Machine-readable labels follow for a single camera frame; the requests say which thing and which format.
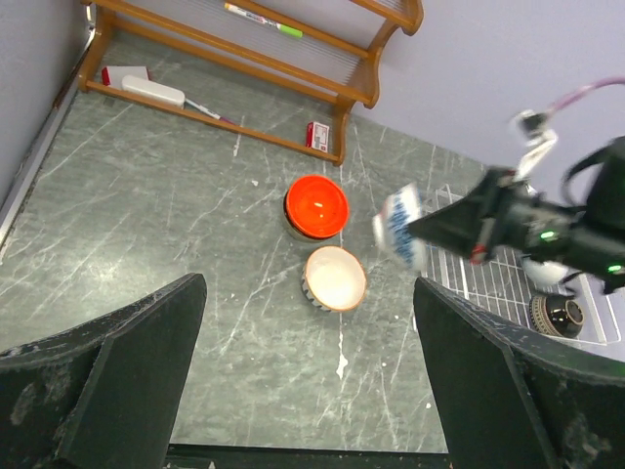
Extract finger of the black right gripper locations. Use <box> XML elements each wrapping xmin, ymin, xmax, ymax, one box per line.
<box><xmin>407</xmin><ymin>192</ymin><xmax>488</xmax><ymax>257</ymax></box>

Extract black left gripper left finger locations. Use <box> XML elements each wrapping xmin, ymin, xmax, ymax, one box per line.
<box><xmin>1</xmin><ymin>274</ymin><xmax>207</xmax><ymax>468</ymax></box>

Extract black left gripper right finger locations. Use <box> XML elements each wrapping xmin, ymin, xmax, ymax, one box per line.
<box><xmin>413</xmin><ymin>277</ymin><xmax>624</xmax><ymax>468</ymax></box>

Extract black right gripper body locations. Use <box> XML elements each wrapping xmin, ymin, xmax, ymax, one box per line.
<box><xmin>471</xmin><ymin>168</ymin><xmax>620</xmax><ymax>274</ymax></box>

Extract blue patterned white bowl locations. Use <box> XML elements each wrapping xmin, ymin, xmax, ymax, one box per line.
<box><xmin>372</xmin><ymin>183</ymin><xmax>428</xmax><ymax>272</ymax></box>

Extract brown bowl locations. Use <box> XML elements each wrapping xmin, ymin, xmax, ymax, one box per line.
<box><xmin>528</xmin><ymin>293</ymin><xmax>585</xmax><ymax>339</ymax></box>

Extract blue striped white bowl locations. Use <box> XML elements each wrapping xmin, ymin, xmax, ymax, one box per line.
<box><xmin>300</xmin><ymin>245</ymin><xmax>367</xmax><ymax>314</ymax></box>

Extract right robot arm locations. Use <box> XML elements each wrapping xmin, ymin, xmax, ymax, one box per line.
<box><xmin>408</xmin><ymin>138</ymin><xmax>624</xmax><ymax>295</ymax></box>

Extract wooden shelf rack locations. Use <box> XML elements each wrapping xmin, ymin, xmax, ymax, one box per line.
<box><xmin>78</xmin><ymin>1</ymin><xmax>424</xmax><ymax>165</ymax></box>

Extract orange bowl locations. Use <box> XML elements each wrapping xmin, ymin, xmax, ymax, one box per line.
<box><xmin>282</xmin><ymin>174</ymin><xmax>350</xmax><ymax>242</ymax></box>

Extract red white small box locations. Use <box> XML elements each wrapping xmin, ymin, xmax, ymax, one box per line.
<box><xmin>306</xmin><ymin>121</ymin><xmax>330</xmax><ymax>152</ymax></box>

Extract green white pen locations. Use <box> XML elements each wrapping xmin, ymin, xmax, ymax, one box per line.
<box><xmin>224</xmin><ymin>3</ymin><xmax>304</xmax><ymax>38</ymax></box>

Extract red white marker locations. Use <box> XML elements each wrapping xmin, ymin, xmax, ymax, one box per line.
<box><xmin>186</xmin><ymin>98</ymin><xmax>231</xmax><ymax>123</ymax></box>

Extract white flat box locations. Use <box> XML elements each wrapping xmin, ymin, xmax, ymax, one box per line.
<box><xmin>101</xmin><ymin>65</ymin><xmax>186</xmax><ymax>108</ymax></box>

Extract white wire dish rack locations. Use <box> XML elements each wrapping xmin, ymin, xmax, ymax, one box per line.
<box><xmin>422</xmin><ymin>188</ymin><xmax>622</xmax><ymax>346</ymax></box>

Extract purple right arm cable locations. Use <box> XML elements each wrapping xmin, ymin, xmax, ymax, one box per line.
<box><xmin>544</xmin><ymin>75</ymin><xmax>625</xmax><ymax>116</ymax></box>

